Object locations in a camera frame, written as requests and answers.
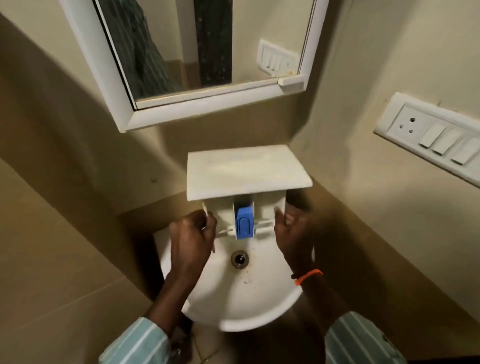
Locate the person's right hand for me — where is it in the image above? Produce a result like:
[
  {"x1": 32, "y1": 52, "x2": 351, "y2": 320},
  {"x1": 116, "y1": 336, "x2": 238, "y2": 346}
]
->
[{"x1": 274, "y1": 204, "x2": 316, "y2": 277}]

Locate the white wall shelf with brackets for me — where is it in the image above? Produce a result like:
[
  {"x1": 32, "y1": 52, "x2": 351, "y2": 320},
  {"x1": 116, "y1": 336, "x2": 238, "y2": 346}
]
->
[{"x1": 186, "y1": 144, "x2": 314, "y2": 238}]

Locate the white wash basin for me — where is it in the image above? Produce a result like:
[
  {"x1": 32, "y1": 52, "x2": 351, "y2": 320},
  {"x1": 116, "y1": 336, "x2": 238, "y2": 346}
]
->
[{"x1": 153, "y1": 220, "x2": 316, "y2": 333}]

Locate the person's left forearm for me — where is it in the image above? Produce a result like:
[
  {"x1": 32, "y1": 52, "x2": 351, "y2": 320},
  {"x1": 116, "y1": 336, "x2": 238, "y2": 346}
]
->
[{"x1": 144, "y1": 270, "x2": 196, "y2": 335}]

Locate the white framed mirror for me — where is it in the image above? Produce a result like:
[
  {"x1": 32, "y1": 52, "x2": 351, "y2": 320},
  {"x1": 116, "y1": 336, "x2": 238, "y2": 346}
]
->
[{"x1": 59, "y1": 0, "x2": 330, "y2": 133}]

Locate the orange wristband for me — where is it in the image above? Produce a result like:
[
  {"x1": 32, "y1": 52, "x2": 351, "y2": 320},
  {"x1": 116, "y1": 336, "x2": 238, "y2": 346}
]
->
[{"x1": 294, "y1": 268, "x2": 324, "y2": 287}]

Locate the blue tap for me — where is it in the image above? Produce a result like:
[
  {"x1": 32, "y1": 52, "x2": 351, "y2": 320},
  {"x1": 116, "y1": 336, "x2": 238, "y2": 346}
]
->
[{"x1": 235, "y1": 206, "x2": 255, "y2": 240}]

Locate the metal basin drain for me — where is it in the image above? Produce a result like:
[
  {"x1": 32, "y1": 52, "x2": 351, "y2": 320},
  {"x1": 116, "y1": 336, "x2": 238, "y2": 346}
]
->
[{"x1": 230, "y1": 250, "x2": 250, "y2": 270}]

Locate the person's right striped sleeve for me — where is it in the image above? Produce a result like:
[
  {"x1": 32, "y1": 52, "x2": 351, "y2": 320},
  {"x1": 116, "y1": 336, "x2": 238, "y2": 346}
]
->
[{"x1": 324, "y1": 311, "x2": 408, "y2": 364}]

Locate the person's left hand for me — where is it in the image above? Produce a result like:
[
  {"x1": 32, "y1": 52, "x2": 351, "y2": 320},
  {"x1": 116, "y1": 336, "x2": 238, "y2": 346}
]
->
[{"x1": 169, "y1": 209, "x2": 218, "y2": 279}]

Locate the person's right forearm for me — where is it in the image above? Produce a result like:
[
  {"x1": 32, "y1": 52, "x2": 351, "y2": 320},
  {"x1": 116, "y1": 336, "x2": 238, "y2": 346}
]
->
[{"x1": 296, "y1": 274, "x2": 350, "y2": 335}]

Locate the person's striped sleeve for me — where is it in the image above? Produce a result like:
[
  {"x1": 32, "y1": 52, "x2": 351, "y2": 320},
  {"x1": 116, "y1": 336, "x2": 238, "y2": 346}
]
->
[
  {"x1": 98, "y1": 317, "x2": 172, "y2": 364},
  {"x1": 324, "y1": 311, "x2": 408, "y2": 364}
]

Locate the white switch panel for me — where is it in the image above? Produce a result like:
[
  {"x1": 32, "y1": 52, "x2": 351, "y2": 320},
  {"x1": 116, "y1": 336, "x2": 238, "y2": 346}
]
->
[{"x1": 373, "y1": 92, "x2": 480, "y2": 188}]

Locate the person's left striped sleeve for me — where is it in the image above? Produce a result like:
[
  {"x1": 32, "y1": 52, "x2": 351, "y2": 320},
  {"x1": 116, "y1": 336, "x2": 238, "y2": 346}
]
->
[{"x1": 98, "y1": 317, "x2": 172, "y2": 364}]

